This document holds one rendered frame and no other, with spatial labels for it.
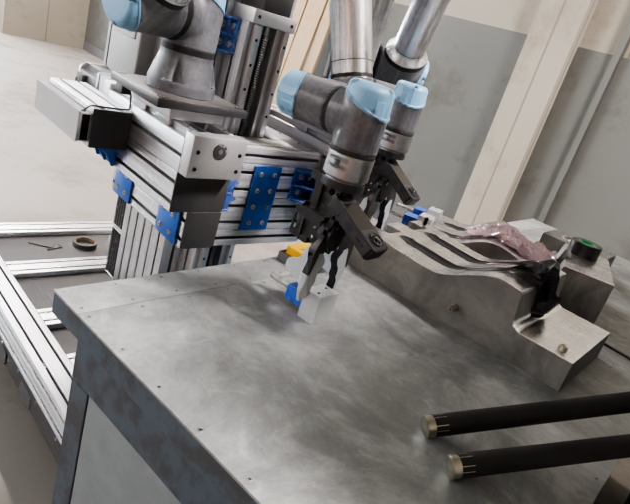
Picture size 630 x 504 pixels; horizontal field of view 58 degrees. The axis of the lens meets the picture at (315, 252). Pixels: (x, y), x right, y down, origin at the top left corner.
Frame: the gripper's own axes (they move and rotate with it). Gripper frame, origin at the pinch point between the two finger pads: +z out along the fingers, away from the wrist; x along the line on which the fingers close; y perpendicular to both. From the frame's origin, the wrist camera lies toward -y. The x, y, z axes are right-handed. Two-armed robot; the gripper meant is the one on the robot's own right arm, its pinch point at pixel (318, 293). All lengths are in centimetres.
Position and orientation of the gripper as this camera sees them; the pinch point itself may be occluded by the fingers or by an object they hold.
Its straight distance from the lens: 97.3
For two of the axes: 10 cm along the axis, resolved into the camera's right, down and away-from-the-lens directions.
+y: -7.3, -4.4, 5.2
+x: -6.2, 1.1, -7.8
